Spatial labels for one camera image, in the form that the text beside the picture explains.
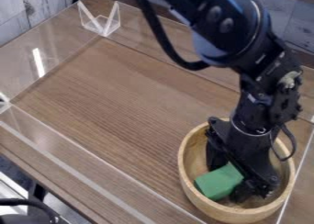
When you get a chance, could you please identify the clear acrylic corner bracket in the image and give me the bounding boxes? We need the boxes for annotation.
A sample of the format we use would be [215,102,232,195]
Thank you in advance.
[77,1,120,38]

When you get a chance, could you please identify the clear acrylic barrier wall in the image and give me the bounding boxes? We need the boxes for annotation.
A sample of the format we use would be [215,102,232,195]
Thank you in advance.
[0,0,314,224]

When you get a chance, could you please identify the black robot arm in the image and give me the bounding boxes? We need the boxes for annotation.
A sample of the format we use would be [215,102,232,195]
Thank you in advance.
[164,0,303,203]

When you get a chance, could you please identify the black stand with cable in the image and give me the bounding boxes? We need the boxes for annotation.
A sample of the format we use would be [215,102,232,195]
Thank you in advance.
[0,180,70,224]

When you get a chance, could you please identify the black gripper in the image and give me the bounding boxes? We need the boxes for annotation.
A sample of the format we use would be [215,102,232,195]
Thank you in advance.
[204,117,280,203]

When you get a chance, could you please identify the green rectangular block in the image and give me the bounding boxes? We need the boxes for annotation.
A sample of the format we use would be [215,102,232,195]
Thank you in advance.
[193,162,244,201]

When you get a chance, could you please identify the wooden bowl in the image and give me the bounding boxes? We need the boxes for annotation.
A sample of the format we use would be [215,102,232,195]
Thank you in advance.
[177,123,295,224]

